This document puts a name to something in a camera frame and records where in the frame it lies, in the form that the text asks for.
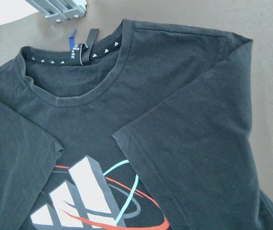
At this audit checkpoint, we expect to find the black graphic t-shirt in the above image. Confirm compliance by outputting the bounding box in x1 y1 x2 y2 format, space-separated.
0 19 273 230

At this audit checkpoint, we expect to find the aluminium frame post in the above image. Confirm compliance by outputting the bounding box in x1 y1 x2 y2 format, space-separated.
26 0 87 23

